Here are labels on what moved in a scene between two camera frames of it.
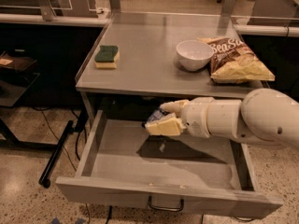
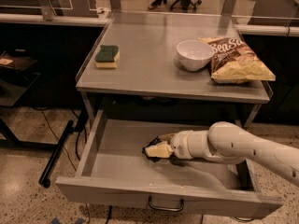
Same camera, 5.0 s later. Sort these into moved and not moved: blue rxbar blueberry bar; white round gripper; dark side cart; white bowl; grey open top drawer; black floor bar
Moved: white round gripper; blue rxbar blueberry bar
Not moved: dark side cart; black floor bar; white bowl; grey open top drawer
